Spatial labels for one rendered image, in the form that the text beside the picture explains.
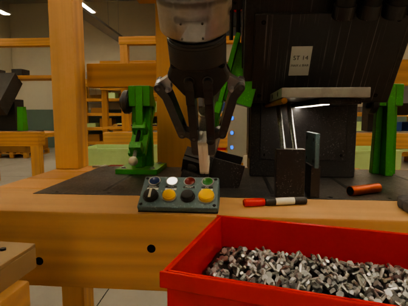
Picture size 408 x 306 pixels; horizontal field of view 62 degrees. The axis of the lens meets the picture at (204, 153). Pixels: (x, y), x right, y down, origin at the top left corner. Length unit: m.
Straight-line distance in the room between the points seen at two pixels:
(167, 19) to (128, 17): 11.31
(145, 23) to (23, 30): 3.99
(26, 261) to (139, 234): 0.19
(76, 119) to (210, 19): 0.98
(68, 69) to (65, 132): 0.23
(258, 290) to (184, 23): 0.29
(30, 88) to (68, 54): 11.36
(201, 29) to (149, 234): 0.39
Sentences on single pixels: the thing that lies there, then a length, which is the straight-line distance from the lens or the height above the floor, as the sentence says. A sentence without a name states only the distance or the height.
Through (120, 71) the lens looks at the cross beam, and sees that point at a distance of 1.37.
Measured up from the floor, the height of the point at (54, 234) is 0.86.
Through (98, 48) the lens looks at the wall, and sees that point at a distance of 11.83.
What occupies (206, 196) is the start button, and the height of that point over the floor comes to 0.93.
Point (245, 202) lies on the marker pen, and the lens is 0.67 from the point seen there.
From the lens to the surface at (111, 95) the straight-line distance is 10.85.
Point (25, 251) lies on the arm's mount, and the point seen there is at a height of 0.88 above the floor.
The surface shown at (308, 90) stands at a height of 1.12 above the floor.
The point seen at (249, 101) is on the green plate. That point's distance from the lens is 0.84.
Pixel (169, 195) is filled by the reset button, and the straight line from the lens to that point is 0.64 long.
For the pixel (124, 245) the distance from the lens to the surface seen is 0.67.
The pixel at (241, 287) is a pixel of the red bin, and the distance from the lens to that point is 0.35.
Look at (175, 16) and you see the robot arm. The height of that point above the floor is 1.19.
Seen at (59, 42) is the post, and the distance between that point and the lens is 1.37.
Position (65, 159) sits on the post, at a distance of 1.36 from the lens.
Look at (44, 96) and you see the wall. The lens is 12.45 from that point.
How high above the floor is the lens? 1.08
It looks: 6 degrees down
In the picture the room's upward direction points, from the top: straight up
